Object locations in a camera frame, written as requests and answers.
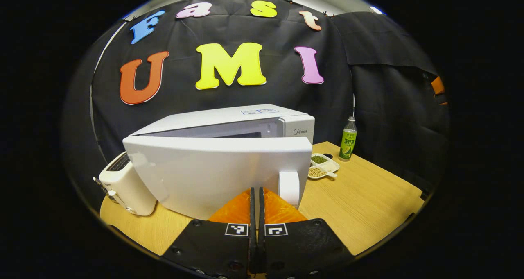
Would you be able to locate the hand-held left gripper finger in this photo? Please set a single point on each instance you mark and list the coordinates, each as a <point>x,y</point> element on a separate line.
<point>252,213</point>
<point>261,213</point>

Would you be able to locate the white divided dish of beans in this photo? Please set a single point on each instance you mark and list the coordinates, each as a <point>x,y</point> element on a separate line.
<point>323,166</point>

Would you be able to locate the black backdrop cloth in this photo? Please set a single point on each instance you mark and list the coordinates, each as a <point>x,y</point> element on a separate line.
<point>368,86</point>

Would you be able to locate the ceiling light panel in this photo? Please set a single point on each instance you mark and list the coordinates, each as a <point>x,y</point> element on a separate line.
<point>376,10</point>

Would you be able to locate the green drink bottle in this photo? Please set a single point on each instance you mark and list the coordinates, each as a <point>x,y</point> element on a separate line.
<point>348,144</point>

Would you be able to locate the white microwave oven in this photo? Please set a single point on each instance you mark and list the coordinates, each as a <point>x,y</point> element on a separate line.
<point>213,176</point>

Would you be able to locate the white toaster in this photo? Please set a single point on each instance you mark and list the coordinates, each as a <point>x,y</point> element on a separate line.
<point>127,189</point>

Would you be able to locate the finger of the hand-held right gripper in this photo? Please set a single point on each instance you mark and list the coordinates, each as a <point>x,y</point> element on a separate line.
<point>438,85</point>

